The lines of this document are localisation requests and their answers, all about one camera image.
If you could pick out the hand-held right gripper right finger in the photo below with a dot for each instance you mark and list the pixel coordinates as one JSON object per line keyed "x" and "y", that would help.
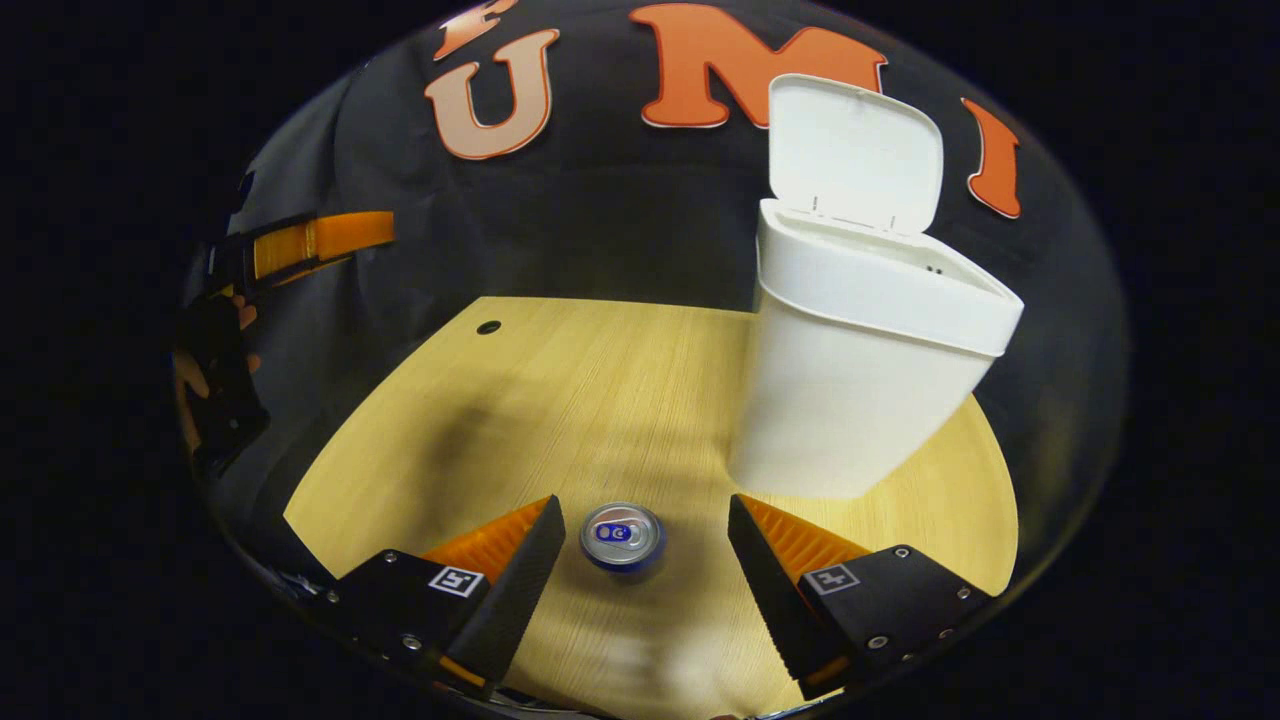
{"x": 768, "y": 585}

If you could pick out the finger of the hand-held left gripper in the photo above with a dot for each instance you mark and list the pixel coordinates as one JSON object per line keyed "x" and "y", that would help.
{"x": 330, "y": 238}

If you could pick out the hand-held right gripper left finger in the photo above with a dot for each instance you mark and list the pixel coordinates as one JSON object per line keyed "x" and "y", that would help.
{"x": 525, "y": 585}

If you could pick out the blue pop can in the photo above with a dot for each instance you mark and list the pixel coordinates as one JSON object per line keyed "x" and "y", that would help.
{"x": 622, "y": 535}

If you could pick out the white desktop garbage bin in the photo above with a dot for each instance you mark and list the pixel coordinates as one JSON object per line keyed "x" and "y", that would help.
{"x": 850, "y": 380}

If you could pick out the wooden desktop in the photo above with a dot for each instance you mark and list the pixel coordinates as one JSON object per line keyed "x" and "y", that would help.
{"x": 560, "y": 400}

